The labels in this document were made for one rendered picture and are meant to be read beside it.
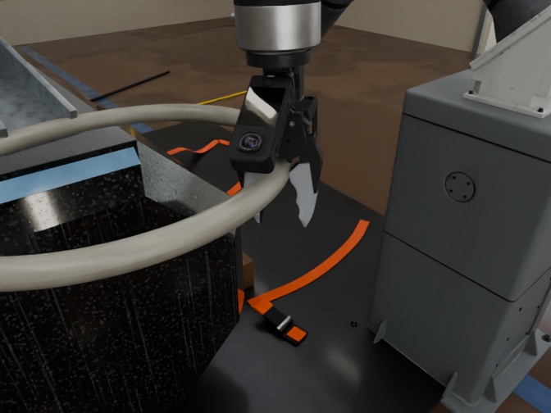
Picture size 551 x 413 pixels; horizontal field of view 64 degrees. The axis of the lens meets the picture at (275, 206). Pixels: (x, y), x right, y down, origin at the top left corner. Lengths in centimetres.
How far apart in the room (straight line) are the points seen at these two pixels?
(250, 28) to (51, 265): 28
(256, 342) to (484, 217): 82
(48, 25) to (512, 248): 590
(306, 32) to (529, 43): 68
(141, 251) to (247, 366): 111
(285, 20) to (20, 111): 57
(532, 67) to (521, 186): 24
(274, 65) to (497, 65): 71
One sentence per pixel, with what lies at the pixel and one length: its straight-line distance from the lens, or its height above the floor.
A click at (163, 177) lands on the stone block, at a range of 96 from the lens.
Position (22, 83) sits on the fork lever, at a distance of 98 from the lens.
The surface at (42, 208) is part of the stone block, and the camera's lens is 88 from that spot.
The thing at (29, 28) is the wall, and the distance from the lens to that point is 634.
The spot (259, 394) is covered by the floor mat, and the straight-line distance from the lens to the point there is 142.
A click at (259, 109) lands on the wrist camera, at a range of 46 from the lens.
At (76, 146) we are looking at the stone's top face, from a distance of 96.
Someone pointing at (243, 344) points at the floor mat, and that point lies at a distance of 154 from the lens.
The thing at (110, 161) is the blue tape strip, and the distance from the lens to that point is 92.
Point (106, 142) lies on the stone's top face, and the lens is 95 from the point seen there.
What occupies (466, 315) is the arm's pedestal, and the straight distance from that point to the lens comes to 131.
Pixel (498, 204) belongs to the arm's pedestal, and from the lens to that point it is 112.
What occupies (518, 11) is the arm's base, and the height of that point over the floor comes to 104.
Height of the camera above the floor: 119
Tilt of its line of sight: 33 degrees down
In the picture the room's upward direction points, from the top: straight up
